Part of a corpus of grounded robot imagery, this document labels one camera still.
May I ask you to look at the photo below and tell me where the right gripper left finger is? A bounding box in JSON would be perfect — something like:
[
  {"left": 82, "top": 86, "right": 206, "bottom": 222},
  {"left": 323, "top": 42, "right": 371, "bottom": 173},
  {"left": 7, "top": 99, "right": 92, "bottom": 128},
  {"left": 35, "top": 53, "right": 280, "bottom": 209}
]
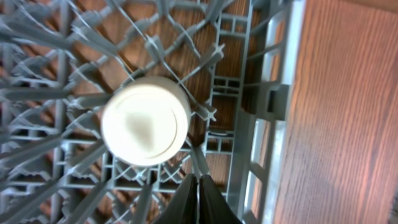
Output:
[{"left": 154, "top": 174, "right": 198, "bottom": 224}]

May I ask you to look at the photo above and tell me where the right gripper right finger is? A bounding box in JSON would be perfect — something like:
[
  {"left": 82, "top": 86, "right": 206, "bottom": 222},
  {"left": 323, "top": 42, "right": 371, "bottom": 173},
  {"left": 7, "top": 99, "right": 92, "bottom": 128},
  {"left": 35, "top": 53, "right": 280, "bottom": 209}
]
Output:
[{"left": 199, "top": 175, "right": 242, "bottom": 224}]

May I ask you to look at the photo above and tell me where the small white cup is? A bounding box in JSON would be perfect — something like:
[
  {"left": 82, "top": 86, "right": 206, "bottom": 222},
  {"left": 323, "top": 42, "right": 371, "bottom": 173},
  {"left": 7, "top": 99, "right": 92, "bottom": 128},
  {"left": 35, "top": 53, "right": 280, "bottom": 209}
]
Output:
[{"left": 101, "top": 77, "right": 191, "bottom": 167}]

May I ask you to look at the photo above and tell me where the grey dishwasher rack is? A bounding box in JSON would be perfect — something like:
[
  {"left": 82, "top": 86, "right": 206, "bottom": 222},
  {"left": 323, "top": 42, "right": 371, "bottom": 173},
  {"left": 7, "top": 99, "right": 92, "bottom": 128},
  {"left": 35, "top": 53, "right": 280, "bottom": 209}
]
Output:
[{"left": 1, "top": 1, "right": 305, "bottom": 223}]

